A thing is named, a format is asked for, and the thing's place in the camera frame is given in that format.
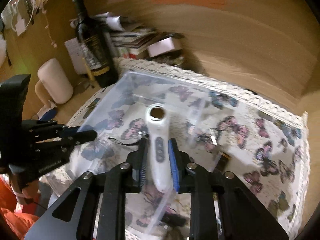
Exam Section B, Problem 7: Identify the brown rectangular lighter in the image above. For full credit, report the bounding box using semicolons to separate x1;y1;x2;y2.
213;152;232;172

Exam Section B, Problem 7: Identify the clear plastic storage box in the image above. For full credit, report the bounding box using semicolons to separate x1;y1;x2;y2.
47;72;215;239

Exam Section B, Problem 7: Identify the white handheld massager device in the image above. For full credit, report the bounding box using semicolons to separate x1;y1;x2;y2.
145;103;172;193

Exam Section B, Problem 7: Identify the person's hand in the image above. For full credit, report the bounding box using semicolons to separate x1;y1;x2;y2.
9;174;39;205

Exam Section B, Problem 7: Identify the pink cylindrical mug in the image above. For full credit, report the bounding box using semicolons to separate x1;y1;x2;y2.
35;58;73;107

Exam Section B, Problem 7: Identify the butterfly print lace tablecloth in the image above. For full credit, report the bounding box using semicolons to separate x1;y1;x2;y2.
47;59;310;239

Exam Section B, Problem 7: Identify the white note paper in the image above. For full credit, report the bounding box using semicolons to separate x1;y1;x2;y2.
64;38;87;75

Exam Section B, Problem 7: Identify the dark wine bottle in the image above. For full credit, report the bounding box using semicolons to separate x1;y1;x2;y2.
73;0;119;88

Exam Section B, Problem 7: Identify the stack of books and papers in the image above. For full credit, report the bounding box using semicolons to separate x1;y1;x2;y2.
94;11;186;61

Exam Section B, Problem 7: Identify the small white cardboard box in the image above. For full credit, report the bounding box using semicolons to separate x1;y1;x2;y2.
147;37;182;57

